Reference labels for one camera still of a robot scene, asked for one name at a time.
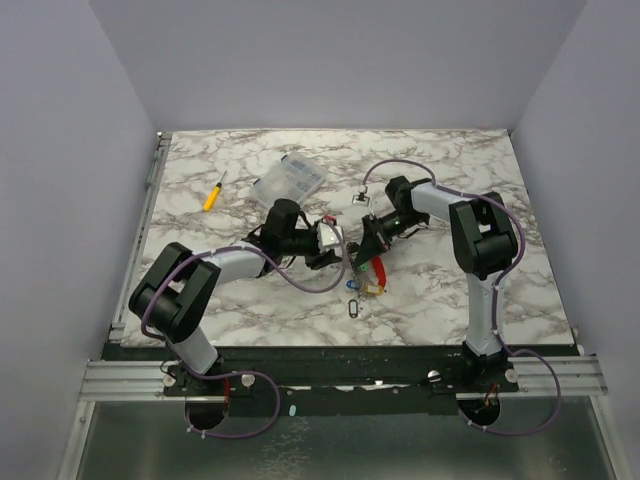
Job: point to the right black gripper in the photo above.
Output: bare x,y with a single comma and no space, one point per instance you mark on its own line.
375,236

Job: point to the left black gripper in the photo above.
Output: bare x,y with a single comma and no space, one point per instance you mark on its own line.
316,260

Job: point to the keyring bunch with tags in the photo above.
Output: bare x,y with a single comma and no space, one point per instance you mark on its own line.
372,271

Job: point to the yellow key tag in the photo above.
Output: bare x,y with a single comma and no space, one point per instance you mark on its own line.
372,289

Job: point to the black key tag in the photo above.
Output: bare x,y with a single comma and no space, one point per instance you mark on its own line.
353,308

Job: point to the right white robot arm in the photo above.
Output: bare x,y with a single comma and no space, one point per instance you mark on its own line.
483,239

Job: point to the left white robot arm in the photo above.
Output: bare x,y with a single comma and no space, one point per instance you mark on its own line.
171,299

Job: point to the clear plastic organizer box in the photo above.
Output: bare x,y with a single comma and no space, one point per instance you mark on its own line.
296,177

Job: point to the yellow black screwdriver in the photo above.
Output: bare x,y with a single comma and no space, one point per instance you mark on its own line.
213,196

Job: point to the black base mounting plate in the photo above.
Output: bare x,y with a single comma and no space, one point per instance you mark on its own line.
341,381

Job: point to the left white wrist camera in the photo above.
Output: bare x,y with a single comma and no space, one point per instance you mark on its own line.
329,234

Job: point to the aluminium rail frame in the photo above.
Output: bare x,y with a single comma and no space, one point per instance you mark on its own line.
555,426

